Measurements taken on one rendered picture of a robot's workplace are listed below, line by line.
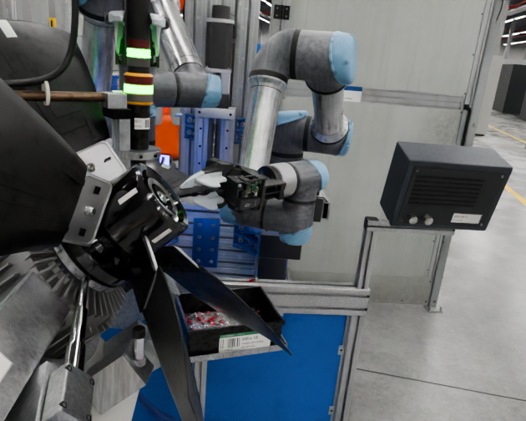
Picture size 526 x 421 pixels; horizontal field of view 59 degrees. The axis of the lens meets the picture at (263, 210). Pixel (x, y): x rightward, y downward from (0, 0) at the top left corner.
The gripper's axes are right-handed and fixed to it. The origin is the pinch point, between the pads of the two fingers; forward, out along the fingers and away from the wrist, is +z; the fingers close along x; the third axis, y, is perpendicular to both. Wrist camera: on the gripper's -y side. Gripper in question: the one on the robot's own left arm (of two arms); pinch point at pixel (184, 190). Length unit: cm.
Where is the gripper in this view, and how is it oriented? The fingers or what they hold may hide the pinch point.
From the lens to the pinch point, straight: 88.8
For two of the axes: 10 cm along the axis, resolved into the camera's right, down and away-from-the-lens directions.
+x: -1.5, 9.1, 3.9
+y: 6.4, 3.9, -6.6
